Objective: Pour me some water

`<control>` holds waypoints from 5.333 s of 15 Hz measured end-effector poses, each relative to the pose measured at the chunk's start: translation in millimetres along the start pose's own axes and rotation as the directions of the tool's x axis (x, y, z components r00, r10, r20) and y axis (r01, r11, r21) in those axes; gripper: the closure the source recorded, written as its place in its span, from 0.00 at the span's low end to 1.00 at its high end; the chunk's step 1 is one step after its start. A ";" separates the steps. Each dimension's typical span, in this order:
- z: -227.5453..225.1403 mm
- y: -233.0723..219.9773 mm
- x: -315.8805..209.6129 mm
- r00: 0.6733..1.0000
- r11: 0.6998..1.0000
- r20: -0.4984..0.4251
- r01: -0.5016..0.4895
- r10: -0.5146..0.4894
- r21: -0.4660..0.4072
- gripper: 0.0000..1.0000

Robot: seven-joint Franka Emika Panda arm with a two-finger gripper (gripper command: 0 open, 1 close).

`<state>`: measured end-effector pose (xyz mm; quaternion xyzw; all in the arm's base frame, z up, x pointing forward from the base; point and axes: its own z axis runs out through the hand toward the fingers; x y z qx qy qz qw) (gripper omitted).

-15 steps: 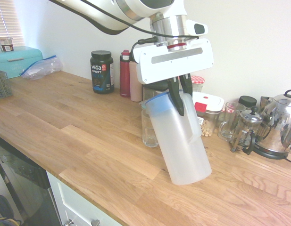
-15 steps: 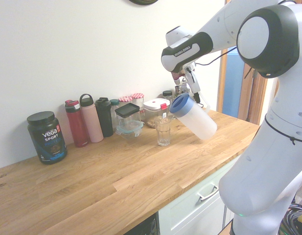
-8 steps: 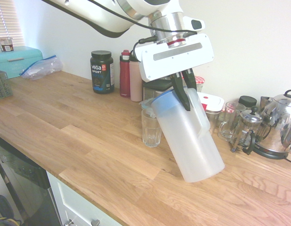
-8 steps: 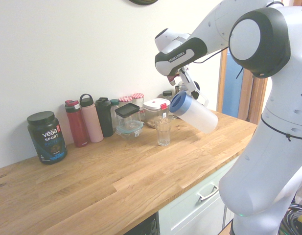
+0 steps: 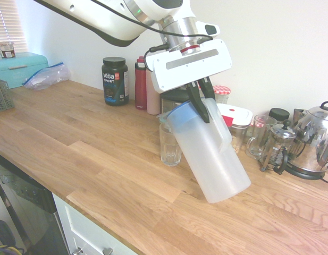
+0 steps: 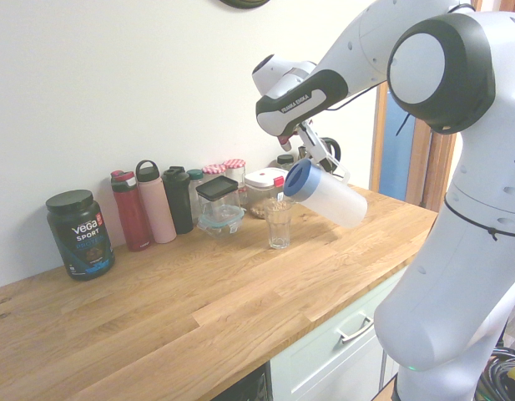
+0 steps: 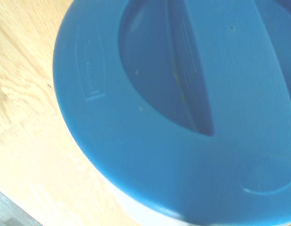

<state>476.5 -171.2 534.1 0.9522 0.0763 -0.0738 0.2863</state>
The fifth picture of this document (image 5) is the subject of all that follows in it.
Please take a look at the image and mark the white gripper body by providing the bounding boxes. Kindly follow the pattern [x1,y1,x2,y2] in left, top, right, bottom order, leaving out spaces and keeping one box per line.
[149,38,232,95]

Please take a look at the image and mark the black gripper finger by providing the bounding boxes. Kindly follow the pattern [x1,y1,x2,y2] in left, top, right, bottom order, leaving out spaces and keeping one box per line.
[198,76,216,100]
[184,80,211,124]

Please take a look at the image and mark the translucent water pitcher blue lid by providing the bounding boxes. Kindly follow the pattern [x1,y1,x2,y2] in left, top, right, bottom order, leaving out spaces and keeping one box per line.
[163,97,252,205]

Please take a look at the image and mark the pink water bottle black cap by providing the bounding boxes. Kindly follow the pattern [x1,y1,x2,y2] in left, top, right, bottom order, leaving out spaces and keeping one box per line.
[145,62,162,116]

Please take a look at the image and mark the red water bottle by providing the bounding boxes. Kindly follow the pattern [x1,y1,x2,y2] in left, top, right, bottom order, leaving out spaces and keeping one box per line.
[134,56,148,111]

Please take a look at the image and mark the glass jar red checkered lid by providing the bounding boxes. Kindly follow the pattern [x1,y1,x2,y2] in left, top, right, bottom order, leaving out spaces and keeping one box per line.
[212,84,232,105]

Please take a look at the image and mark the clear canister black square lid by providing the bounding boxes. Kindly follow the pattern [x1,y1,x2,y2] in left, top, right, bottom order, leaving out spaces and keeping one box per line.
[161,89,191,115]

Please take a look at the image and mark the glass container teal lid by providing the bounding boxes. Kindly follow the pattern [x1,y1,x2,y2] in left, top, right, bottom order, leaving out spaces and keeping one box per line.
[157,111,170,125]

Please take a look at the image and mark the cereal container white red lid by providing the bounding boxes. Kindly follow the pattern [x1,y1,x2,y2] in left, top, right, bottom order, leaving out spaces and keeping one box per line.
[216,103,254,155]

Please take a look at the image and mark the clear drinking glass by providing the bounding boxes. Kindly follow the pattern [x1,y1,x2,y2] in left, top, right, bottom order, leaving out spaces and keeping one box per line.
[159,122,183,167]

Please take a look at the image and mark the small jar red checkered lid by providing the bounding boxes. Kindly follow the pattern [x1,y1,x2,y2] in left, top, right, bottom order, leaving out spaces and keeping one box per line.
[248,116,268,139]

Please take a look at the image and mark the clear glass mug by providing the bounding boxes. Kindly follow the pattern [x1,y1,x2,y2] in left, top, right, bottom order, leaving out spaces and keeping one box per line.
[245,114,278,160]

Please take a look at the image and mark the glass jar black lid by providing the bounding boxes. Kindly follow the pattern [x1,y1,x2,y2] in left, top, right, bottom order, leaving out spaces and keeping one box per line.
[268,107,290,124]

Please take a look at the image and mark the black protein powder tub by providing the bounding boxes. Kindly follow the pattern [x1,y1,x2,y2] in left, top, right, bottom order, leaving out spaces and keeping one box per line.
[101,57,130,107]

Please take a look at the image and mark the glass French press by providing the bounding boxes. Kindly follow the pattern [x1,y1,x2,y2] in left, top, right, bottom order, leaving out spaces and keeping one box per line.
[260,119,298,176]

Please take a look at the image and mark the chrome electric kettle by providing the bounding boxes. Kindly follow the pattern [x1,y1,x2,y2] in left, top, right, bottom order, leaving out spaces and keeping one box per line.
[285,100,328,173]

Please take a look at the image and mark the black kettle base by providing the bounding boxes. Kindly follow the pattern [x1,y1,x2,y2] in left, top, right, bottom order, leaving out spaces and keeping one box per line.
[284,162,328,181]

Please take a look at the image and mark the clear zip bag blue seal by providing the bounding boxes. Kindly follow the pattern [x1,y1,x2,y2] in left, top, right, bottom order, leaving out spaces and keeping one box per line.
[22,62,72,92]

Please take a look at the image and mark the white cabinet drawer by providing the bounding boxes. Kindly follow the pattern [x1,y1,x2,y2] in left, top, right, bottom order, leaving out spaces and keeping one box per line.
[52,192,139,255]

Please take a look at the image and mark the teal bread box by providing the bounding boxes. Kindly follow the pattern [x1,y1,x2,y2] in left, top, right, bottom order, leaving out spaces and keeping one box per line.
[0,52,51,90]

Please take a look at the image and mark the white window blinds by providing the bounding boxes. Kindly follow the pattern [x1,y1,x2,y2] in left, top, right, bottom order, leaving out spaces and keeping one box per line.
[0,0,29,58]

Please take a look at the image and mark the plastic yogurt cup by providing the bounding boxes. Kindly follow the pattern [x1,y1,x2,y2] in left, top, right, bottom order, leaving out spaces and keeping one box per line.
[0,41,15,60]

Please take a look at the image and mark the white blind wand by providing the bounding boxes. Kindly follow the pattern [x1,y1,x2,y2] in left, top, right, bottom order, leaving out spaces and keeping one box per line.
[0,0,10,44]

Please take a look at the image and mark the grey plastic cutlery basket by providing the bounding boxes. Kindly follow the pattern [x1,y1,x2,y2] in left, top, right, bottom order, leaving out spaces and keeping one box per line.
[0,78,15,113]

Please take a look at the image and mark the black dishwasher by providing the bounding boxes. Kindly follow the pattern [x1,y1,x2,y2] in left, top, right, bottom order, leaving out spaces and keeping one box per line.
[0,150,70,255]

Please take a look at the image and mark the dark bag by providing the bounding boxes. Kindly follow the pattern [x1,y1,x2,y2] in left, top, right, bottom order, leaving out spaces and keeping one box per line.
[0,219,25,255]

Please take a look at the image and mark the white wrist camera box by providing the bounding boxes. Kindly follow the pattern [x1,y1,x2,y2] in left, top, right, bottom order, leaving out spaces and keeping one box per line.
[195,21,221,38]

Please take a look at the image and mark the silver drawer handle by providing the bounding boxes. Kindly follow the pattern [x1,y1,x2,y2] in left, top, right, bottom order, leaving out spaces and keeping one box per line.
[73,246,114,255]

